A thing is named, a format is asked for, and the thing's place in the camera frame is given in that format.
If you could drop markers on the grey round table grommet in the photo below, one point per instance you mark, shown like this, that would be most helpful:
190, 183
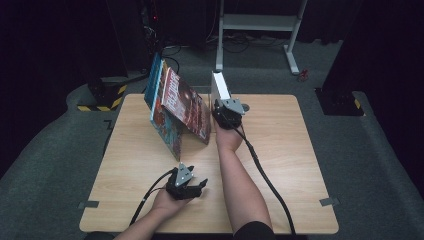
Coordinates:
247, 107

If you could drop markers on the small red floor object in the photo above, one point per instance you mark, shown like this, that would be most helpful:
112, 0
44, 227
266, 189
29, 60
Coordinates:
302, 75

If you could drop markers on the black stand base yellow mark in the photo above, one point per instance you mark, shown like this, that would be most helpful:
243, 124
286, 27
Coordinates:
338, 103

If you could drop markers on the white and red book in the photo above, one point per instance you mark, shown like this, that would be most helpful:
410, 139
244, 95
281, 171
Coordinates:
220, 85

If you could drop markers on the dark equipment with red light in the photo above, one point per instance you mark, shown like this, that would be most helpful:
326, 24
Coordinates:
151, 30

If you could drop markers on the clear acrylic book rack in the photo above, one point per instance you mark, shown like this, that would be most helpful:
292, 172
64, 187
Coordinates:
208, 96

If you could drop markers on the black yellow striped stand base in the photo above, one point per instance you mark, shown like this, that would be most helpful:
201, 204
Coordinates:
105, 96

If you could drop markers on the dark purple magazine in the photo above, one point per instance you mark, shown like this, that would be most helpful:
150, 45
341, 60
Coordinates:
186, 103

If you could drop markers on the person's left hand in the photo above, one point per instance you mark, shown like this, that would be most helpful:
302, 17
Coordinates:
168, 205

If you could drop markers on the light blue picture book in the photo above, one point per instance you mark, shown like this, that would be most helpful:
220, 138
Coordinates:
170, 133

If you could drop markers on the person's dark clothed leg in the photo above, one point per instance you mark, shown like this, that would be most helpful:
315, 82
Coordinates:
100, 236

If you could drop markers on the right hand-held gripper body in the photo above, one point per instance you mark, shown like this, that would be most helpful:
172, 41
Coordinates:
230, 116

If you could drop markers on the person's right hand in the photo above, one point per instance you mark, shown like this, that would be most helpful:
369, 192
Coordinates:
229, 138

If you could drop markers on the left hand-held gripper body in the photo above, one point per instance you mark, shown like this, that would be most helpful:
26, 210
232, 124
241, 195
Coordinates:
181, 186

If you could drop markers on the person's black sleeve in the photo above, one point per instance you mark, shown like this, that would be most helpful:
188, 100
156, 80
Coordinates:
255, 231

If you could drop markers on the dark blue picture book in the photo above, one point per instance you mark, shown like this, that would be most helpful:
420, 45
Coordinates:
152, 80

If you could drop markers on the white metal stand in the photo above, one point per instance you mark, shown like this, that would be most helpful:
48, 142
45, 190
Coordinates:
258, 22

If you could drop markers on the grey tape piece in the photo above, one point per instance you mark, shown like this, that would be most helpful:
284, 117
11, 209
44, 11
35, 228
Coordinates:
88, 204
329, 201

